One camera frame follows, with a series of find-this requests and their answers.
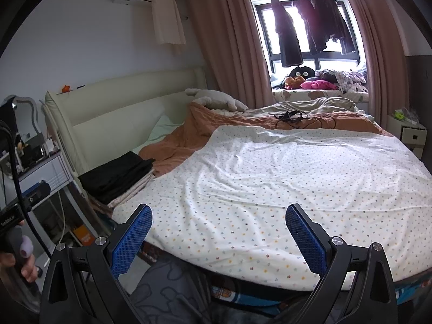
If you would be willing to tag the hanging dark garment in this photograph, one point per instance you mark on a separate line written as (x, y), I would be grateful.
(287, 37)

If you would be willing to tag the person's left hand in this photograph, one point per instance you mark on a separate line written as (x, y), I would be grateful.
(29, 270)

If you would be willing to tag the window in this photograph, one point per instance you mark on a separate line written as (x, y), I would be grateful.
(337, 64)

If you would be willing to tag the stack of pink folded clothes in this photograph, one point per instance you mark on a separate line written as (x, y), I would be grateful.
(133, 193)

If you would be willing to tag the green small item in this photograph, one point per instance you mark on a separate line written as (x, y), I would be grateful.
(399, 114)

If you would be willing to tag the beige hanging towel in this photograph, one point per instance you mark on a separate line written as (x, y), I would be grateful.
(167, 13)

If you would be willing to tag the person's grey patterned pants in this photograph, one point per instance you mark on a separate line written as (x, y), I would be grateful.
(168, 293)

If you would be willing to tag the black jacket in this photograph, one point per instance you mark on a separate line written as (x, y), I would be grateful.
(125, 167)

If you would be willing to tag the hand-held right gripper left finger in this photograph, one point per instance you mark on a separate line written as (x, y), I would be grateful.
(131, 239)

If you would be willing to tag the white nightstand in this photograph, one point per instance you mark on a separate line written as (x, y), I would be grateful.
(408, 135)

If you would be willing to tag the pale green pillow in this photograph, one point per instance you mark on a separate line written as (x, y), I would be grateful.
(162, 128)

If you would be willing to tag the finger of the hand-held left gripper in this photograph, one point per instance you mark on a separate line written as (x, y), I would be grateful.
(37, 193)

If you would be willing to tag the small orange toy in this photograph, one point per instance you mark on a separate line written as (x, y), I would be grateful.
(66, 88)

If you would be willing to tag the pink cloth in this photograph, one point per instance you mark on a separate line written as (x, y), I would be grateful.
(319, 85)

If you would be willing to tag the grey plush toy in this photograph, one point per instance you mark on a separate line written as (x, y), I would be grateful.
(216, 98)

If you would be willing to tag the patterned window seat cushion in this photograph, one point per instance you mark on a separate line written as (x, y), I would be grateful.
(293, 95)

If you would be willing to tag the brown plush toy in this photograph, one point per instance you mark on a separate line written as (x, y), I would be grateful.
(293, 82)

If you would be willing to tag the orange quilt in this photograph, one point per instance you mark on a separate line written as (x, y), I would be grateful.
(202, 125)

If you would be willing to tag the black plush toy white eyes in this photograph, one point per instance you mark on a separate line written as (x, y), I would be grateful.
(302, 72)

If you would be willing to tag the cream padded headboard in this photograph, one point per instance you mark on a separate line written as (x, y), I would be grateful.
(118, 108)

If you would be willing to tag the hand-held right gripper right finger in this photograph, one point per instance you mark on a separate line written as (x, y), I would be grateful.
(305, 239)

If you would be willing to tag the wavy framed mirror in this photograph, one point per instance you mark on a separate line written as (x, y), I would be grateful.
(23, 114)

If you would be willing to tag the pile of patterned clothes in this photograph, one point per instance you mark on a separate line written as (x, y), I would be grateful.
(344, 79)

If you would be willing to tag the orange box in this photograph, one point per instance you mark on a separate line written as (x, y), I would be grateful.
(84, 234)

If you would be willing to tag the white dotted bed sheet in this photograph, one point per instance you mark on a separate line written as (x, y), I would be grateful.
(270, 182)

